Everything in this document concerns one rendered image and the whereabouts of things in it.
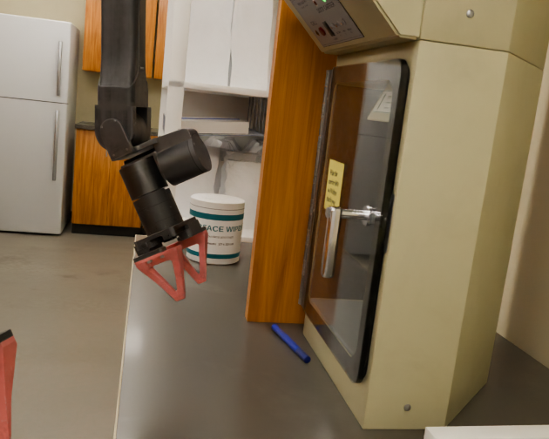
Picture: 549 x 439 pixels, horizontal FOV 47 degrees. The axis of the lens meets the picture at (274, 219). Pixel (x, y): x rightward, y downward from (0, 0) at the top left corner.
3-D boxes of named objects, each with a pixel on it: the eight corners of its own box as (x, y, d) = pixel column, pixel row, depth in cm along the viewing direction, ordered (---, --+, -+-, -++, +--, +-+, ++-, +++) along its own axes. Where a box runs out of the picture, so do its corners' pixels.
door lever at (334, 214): (362, 281, 78) (355, 275, 81) (373, 206, 77) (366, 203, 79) (321, 280, 77) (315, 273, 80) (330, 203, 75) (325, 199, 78)
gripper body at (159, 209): (200, 226, 96) (181, 182, 96) (177, 239, 87) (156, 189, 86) (164, 241, 98) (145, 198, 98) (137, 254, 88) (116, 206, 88)
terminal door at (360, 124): (305, 307, 107) (335, 68, 100) (362, 388, 78) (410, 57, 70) (301, 307, 107) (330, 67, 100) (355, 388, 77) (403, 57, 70)
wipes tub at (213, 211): (235, 253, 161) (241, 195, 158) (242, 266, 148) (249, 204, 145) (184, 249, 158) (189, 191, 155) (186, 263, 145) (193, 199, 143)
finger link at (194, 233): (226, 272, 99) (202, 217, 98) (212, 283, 92) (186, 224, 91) (188, 286, 100) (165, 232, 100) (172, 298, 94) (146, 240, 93)
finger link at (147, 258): (213, 282, 92) (187, 224, 91) (197, 296, 85) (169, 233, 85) (172, 298, 94) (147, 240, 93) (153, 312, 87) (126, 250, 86)
